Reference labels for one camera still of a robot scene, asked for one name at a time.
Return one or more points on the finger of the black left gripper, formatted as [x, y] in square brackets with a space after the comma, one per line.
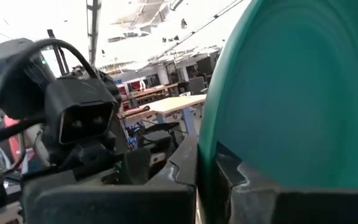
[85, 158]
[137, 165]

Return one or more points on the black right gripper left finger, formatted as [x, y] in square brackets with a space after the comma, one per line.
[104, 205]

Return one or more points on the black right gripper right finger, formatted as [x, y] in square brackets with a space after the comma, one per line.
[291, 208]

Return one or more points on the teal plastic plate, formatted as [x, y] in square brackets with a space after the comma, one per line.
[291, 93]

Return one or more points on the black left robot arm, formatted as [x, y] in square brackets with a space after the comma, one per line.
[107, 84]

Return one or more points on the person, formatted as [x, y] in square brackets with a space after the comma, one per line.
[11, 137]

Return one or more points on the light wood desk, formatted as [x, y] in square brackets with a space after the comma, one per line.
[172, 104]

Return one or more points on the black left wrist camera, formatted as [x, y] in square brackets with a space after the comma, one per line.
[82, 93]

